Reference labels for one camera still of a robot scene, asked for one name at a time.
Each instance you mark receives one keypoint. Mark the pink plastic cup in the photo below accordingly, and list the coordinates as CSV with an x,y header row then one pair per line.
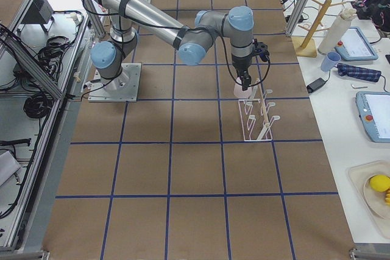
x,y
239,92

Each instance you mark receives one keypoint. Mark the beige tray on desk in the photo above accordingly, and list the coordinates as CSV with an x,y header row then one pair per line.
x,y
373,200

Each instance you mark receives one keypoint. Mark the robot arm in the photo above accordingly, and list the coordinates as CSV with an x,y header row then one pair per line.
x,y
192,44

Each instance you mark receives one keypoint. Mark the wooden mug tree stand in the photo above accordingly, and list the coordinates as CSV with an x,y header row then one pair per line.
x,y
305,47

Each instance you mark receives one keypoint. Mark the white wire cup rack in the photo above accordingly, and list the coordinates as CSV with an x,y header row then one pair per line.
x,y
256,122

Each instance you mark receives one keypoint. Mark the beige water bottle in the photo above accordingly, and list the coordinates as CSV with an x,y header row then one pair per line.
x,y
337,30

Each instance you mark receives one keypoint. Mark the yellow lemon toy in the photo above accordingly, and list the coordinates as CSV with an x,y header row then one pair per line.
x,y
379,183

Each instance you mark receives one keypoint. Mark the blue teach pendant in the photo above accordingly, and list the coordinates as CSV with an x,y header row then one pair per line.
x,y
354,46

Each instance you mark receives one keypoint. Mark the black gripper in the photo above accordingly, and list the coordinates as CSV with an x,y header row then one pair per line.
x,y
241,66

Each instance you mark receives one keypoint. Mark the blue cup on desk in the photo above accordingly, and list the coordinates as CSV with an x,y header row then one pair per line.
x,y
330,60

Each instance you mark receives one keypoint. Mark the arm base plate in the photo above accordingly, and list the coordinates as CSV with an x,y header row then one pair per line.
x,y
122,89

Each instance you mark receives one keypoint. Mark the black power adapter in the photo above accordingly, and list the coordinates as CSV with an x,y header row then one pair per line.
x,y
315,85

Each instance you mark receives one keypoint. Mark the folded blue umbrella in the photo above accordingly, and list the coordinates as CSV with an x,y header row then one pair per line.
x,y
370,75

